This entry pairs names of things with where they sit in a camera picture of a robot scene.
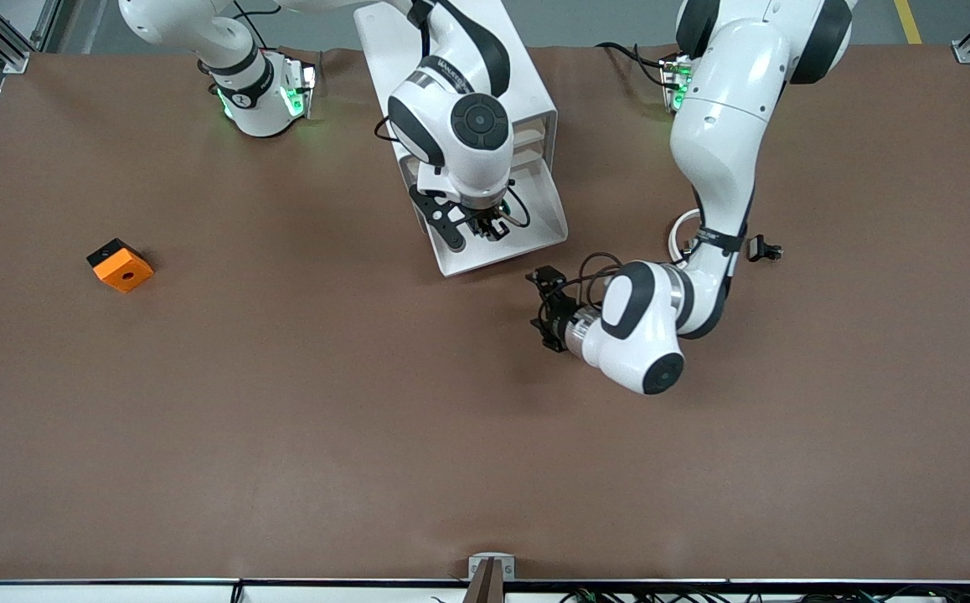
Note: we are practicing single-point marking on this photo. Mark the orange box with hole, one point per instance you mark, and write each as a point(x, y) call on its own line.
point(121, 268)

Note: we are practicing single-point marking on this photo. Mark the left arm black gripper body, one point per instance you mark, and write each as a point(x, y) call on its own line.
point(555, 321)

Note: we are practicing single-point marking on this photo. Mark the white curved plastic piece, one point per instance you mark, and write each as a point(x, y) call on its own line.
point(676, 230)

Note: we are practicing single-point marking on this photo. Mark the white table edge rail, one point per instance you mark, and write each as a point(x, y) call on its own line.
point(116, 591)

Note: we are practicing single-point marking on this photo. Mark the small black contact block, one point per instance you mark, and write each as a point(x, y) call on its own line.
point(761, 249)

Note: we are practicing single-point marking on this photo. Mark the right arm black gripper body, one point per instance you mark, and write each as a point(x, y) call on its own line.
point(486, 219)

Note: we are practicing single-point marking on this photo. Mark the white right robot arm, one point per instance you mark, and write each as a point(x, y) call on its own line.
point(451, 134)

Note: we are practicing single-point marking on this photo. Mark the lowest white cabinet drawer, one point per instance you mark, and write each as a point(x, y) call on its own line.
point(544, 218)

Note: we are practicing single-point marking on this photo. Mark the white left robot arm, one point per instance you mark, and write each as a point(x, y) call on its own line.
point(728, 126)

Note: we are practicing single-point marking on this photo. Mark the metal bracket with brown post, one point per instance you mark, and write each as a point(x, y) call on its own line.
point(491, 578)

